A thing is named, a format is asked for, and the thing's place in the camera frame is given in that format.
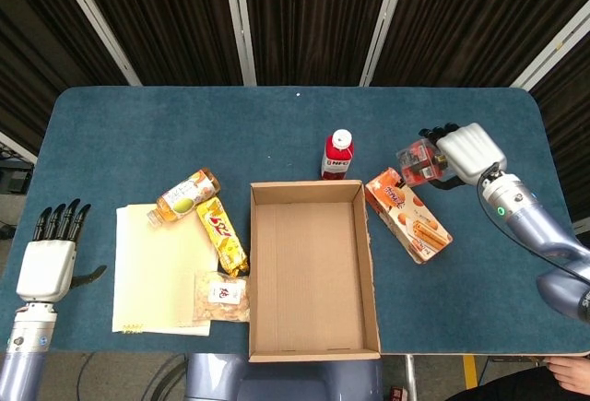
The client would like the open brown cardboard box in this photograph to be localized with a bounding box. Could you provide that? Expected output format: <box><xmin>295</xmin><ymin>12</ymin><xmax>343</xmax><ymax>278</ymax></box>
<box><xmin>247</xmin><ymin>179</ymin><xmax>383</xmax><ymax>364</ymax></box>

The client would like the gold foil snack packet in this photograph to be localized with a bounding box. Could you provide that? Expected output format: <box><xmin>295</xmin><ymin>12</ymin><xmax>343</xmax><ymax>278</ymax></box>
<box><xmin>195</xmin><ymin>196</ymin><xmax>250</xmax><ymax>277</ymax></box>

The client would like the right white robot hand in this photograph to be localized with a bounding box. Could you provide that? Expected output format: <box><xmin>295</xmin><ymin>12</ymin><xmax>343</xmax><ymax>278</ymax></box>
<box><xmin>418</xmin><ymin>122</ymin><xmax>508</xmax><ymax>189</ymax></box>

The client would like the blue-grey robot torso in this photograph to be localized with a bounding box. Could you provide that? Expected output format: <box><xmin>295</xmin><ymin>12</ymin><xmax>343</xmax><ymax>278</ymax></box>
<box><xmin>183</xmin><ymin>352</ymin><xmax>384</xmax><ymax>401</ymax></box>

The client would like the red NFC juice bottle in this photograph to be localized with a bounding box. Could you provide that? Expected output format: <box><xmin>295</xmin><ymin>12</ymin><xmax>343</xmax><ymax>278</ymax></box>
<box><xmin>320</xmin><ymin>128</ymin><xmax>356</xmax><ymax>182</ymax></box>

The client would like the dark equipment box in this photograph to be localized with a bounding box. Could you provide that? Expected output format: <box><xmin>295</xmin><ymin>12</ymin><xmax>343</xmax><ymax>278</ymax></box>
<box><xmin>0</xmin><ymin>160</ymin><xmax>34</xmax><ymax>195</ymax></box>

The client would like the bystander bare hand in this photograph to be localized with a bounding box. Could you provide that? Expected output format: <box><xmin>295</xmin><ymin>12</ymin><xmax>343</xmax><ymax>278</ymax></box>
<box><xmin>543</xmin><ymin>357</ymin><xmax>590</xmax><ymax>395</ymax></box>

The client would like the clear bag of crumbly snack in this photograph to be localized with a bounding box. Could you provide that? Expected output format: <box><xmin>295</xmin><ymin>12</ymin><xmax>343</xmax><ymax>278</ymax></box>
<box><xmin>192</xmin><ymin>270</ymin><xmax>251</xmax><ymax>324</ymax></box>

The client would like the dark pleated curtain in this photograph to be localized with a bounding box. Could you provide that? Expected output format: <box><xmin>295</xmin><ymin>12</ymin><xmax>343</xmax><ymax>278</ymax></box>
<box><xmin>0</xmin><ymin>0</ymin><xmax>590</xmax><ymax>222</ymax></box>

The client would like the black floor cable bundle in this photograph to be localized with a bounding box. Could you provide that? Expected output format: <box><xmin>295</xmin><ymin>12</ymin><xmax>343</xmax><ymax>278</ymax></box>
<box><xmin>140</xmin><ymin>353</ymin><xmax>188</xmax><ymax>401</ymax></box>

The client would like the metal table leg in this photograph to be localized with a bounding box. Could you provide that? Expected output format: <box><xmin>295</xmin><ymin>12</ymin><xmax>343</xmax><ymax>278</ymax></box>
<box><xmin>404</xmin><ymin>354</ymin><xmax>419</xmax><ymax>401</ymax></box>

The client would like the cream loose-leaf paper pad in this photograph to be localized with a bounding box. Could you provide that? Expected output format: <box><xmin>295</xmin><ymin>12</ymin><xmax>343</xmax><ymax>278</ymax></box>
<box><xmin>111</xmin><ymin>204</ymin><xmax>220</xmax><ymax>337</ymax></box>

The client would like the white partition post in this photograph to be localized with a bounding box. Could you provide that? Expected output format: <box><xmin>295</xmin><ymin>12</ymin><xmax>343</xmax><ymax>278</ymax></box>
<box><xmin>358</xmin><ymin>0</ymin><xmax>412</xmax><ymax>88</ymax></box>
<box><xmin>220</xmin><ymin>0</ymin><xmax>258</xmax><ymax>88</ymax></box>
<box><xmin>49</xmin><ymin>0</ymin><xmax>143</xmax><ymax>88</ymax></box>
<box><xmin>0</xmin><ymin>131</ymin><xmax>39</xmax><ymax>165</ymax></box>
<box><xmin>509</xmin><ymin>0</ymin><xmax>590</xmax><ymax>93</ymax></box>

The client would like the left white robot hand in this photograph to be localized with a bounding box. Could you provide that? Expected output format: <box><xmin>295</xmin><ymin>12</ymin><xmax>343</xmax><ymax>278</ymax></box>
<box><xmin>16</xmin><ymin>198</ymin><xmax>108</xmax><ymax>303</ymax></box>

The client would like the clear box of coffee capsules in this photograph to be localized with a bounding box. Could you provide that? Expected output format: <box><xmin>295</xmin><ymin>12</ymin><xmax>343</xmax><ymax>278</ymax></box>
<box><xmin>395</xmin><ymin>138</ymin><xmax>451</xmax><ymax>189</ymax></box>

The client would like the orange egg roll biscuit box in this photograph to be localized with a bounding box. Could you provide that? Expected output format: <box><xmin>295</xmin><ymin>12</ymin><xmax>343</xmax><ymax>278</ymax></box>
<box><xmin>364</xmin><ymin>167</ymin><xmax>454</xmax><ymax>265</ymax></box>

